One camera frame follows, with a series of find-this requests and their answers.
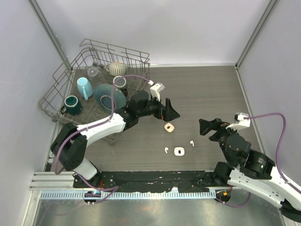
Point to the clear drinking glass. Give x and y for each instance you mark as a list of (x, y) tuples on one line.
[(94, 75)]

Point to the beige earbud charging case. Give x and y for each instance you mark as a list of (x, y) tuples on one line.
[(169, 127)]

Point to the white earbud charging case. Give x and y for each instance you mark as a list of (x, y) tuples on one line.
[(179, 151)]

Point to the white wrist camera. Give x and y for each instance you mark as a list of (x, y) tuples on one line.
[(155, 89), (241, 121)]

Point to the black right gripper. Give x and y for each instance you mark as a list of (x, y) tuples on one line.
[(216, 124)]

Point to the teal ceramic plate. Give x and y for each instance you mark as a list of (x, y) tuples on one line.
[(102, 95)]

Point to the white rimmed teal cup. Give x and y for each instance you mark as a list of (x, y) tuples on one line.
[(119, 82)]

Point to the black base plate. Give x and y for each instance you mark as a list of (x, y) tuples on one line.
[(186, 181)]

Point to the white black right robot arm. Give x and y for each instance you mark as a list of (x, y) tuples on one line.
[(249, 169)]

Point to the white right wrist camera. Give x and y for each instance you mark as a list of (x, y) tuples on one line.
[(241, 121)]

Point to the striped beige mug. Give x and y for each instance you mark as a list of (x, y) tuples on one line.
[(116, 68)]

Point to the grey wire dish rack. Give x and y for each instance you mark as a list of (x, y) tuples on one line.
[(91, 63)]

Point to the light blue mug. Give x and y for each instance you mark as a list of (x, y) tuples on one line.
[(84, 87)]

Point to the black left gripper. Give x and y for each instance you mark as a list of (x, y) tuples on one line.
[(166, 113)]

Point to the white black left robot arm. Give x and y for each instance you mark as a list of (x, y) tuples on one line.
[(70, 145)]

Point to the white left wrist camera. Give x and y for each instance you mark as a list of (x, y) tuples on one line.
[(155, 89)]

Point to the dark green mug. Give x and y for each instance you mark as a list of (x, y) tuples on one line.
[(71, 105)]

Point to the white cable duct strip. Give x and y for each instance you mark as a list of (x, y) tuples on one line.
[(85, 194)]

